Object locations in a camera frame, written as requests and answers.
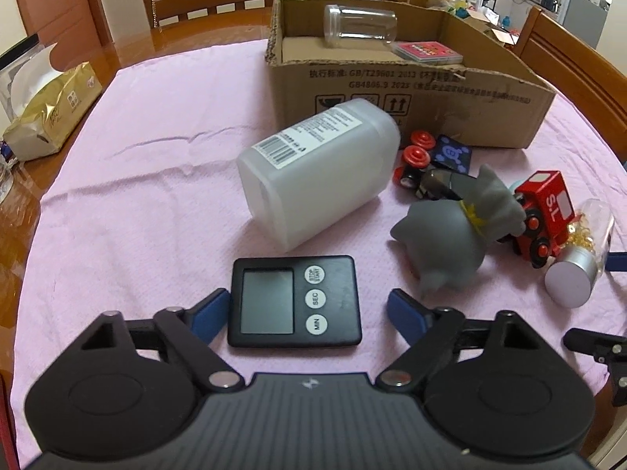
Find gold tissue pack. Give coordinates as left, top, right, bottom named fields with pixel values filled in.
left=2, top=61, right=103, bottom=162

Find pink card box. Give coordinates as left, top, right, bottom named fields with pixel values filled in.
left=390, top=40, right=464, bottom=65

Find white plastic bottle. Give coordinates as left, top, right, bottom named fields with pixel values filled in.
left=236, top=98, right=402, bottom=249

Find pink tablecloth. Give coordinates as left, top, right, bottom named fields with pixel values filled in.
left=14, top=34, right=627, bottom=470

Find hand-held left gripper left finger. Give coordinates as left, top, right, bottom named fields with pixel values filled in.
left=81, top=288, right=246, bottom=393

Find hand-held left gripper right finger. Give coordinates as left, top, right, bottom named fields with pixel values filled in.
left=375, top=289, right=535, bottom=393

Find open background cardboard box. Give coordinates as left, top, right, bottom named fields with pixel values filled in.
left=460, top=7, right=516, bottom=46

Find grey refrigerator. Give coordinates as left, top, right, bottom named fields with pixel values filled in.
left=558, top=0, right=609, bottom=50

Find grey toy cat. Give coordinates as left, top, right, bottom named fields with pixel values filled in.
left=389, top=164, right=527, bottom=299

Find black toy train red wheels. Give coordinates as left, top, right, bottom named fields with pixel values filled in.
left=393, top=130, right=473, bottom=201

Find clear plastic jar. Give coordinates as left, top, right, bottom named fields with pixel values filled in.
left=323, top=4, right=399, bottom=50

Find black digital timer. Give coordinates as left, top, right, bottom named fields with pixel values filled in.
left=227, top=255, right=363, bottom=349

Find capsule bottle silver cap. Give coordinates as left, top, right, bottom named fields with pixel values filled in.
left=545, top=198, right=615, bottom=309

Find wooden door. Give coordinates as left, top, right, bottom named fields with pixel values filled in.
left=10, top=0, right=118, bottom=62

